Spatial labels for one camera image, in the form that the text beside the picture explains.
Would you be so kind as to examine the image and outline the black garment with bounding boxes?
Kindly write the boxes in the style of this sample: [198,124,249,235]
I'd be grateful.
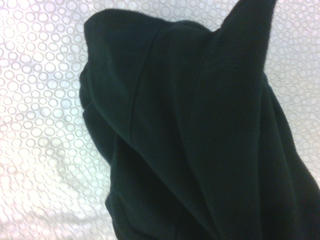
[79,0,320,240]

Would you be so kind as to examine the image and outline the white circle-patterned bed cover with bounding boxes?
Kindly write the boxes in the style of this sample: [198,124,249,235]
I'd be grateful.
[0,0,320,240]

